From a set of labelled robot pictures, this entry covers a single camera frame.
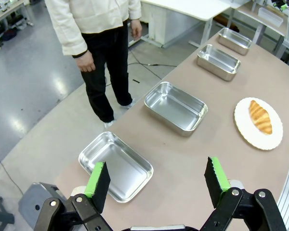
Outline person's right hand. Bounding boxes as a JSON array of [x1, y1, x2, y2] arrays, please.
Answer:
[[75, 50, 96, 73]]

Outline person's left forearm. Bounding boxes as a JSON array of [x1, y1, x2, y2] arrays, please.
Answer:
[[128, 0, 142, 22]]

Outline clear plastic box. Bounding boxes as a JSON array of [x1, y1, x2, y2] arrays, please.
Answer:
[[257, 6, 284, 27]]

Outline grey metal robot mount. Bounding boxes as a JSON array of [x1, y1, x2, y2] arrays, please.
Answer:
[[18, 182, 68, 230]]

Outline white scalloped plate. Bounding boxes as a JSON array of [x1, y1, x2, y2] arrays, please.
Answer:
[[234, 97, 284, 151]]

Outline person's white jacket torso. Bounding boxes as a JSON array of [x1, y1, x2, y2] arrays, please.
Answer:
[[44, 0, 142, 57]]

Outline cluttered wooden workbench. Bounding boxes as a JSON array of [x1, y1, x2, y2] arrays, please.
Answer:
[[0, 0, 35, 51]]

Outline white rounded-corner table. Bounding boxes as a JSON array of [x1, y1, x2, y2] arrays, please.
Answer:
[[140, 0, 231, 48]]

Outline steel rectangular container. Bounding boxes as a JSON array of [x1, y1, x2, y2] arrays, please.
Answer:
[[217, 27, 253, 56], [144, 81, 209, 137], [78, 131, 154, 204], [197, 44, 241, 82]]

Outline thin black cable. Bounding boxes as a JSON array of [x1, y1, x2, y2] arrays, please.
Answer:
[[0, 151, 24, 196]]

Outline black floor cable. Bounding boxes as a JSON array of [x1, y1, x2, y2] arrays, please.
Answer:
[[105, 47, 178, 87]]

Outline person's black trousers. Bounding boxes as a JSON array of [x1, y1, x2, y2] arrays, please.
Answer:
[[80, 20, 133, 123]]

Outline person's right forearm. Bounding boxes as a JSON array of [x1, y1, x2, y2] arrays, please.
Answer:
[[61, 26, 89, 59]]

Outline golden croissant bread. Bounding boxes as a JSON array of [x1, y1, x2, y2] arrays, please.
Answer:
[[248, 100, 273, 135]]

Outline wooden top side table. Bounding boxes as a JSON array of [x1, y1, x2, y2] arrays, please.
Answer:
[[227, 0, 289, 52]]

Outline person's left hand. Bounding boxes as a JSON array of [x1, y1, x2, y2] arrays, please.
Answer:
[[130, 19, 143, 41]]

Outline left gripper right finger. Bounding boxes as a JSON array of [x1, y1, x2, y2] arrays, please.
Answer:
[[199, 156, 287, 231]]

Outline person's left white shoe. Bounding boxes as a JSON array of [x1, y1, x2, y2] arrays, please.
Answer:
[[121, 98, 137, 109]]

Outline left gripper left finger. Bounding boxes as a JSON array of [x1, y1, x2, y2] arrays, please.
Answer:
[[33, 161, 111, 231]]

